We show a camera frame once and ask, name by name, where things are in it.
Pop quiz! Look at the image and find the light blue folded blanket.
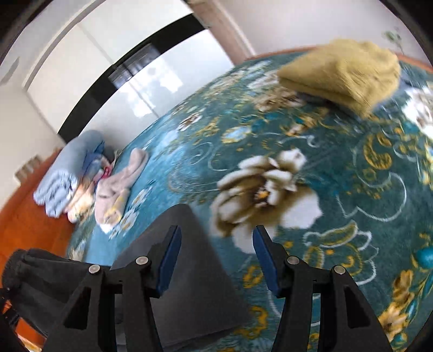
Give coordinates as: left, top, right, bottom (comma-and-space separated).
33, 130, 106, 218

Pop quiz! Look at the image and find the grey garment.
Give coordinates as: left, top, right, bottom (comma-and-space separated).
110, 204, 252, 351

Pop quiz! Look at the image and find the folded mustard yellow towel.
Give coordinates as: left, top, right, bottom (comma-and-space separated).
277, 39, 402, 119

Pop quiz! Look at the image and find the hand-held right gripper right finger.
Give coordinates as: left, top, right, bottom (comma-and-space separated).
252, 225, 393, 352

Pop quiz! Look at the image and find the orange wooden bed frame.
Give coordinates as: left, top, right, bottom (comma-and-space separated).
0, 149, 80, 352

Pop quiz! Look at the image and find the black framed window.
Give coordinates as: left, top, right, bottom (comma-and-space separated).
57, 13, 212, 139

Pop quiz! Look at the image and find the teal floral blanket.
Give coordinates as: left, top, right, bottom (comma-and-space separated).
66, 50, 433, 352

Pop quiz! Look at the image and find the floral patterned folded cloth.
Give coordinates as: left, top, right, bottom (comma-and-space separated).
67, 154, 114, 223

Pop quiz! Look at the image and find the pale pink garment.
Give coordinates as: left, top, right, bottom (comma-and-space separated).
94, 148, 148, 227

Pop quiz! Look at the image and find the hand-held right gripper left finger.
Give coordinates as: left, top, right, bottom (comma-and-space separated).
42, 225, 182, 352

